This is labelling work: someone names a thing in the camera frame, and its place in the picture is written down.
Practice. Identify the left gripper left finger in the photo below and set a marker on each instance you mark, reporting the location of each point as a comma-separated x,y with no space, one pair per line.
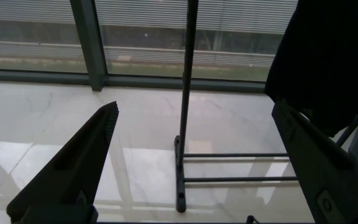
70,174

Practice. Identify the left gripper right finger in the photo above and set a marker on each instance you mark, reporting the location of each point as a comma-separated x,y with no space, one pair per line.
328,180

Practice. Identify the black garment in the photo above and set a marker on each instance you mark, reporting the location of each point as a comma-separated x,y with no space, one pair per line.
328,62

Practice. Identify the black clothes rack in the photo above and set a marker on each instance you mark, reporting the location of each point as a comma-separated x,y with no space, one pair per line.
186,77

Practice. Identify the window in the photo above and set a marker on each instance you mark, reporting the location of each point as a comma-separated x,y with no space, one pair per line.
151,37

